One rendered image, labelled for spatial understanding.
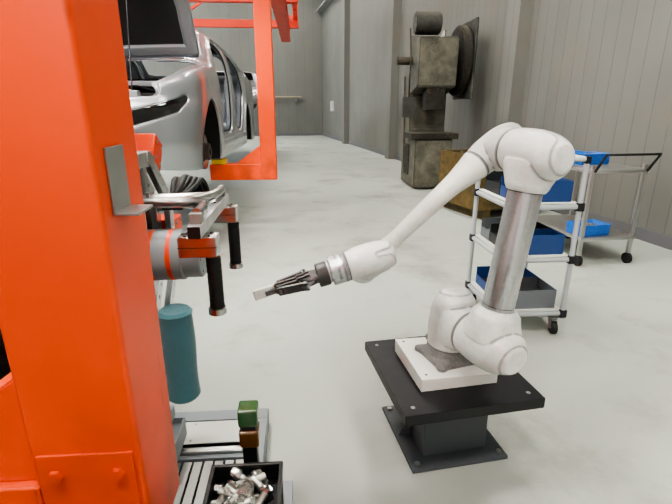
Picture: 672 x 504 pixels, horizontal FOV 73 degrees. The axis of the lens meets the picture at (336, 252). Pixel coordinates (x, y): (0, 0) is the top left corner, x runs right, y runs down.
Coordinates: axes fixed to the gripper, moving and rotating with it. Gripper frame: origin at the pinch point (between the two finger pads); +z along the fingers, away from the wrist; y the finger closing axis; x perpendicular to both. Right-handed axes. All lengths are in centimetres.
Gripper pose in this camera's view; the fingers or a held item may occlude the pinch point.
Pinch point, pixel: (265, 292)
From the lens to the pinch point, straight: 139.5
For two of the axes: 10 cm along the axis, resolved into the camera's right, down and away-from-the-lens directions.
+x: 2.6, 9.1, 3.3
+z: -9.5, 3.0, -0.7
